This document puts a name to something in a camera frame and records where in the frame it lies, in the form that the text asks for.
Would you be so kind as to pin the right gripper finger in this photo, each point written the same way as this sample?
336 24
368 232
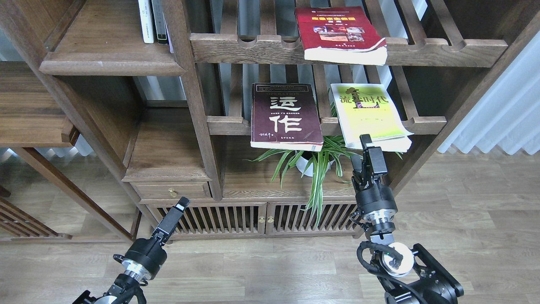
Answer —
356 161

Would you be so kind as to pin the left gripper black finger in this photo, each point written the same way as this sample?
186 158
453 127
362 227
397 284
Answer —
168 224

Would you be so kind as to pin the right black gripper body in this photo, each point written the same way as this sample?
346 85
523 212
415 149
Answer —
375 201

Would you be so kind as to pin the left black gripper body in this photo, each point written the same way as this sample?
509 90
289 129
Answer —
144 257

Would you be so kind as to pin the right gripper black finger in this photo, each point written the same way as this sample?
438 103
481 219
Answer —
373 163

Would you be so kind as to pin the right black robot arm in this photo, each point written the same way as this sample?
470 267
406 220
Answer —
408 275

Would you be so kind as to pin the spider plant in white pot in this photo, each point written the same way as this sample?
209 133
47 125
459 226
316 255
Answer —
316 162

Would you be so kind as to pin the dark maroon book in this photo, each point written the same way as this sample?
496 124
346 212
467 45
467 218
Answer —
285 116

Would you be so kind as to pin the dark wooden bookshelf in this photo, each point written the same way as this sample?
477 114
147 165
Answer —
160 119

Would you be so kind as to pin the red cover book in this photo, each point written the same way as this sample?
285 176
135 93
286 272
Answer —
340 35

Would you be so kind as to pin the white curtain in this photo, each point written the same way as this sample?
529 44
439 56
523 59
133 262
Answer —
507 117

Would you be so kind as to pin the wooden side furniture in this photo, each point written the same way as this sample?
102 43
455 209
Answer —
30 119

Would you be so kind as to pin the pale purple upright book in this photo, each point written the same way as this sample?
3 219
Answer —
169 41

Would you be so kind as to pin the dark spine upright book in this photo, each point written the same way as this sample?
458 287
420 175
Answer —
160 23

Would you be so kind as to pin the white spine upright book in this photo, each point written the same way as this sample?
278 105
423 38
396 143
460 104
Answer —
147 23

